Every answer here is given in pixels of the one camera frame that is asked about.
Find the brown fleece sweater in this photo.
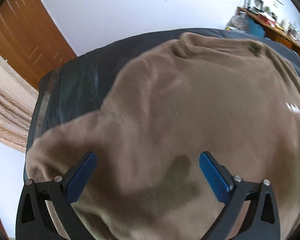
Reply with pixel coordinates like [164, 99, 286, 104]
[26, 33, 300, 239]

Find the beige pleated curtain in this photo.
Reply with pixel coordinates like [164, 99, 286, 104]
[0, 55, 38, 153]

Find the brown wooden door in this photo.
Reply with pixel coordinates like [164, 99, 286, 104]
[0, 0, 77, 88]

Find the wooden desk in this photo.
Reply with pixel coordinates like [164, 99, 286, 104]
[236, 7, 300, 56]

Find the blue bin under desk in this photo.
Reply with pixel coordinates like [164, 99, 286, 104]
[248, 18, 265, 37]

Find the white thermos bottle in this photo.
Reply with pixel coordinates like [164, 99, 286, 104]
[281, 20, 289, 31]

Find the white plastic bag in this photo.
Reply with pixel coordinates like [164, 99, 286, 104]
[225, 13, 249, 33]

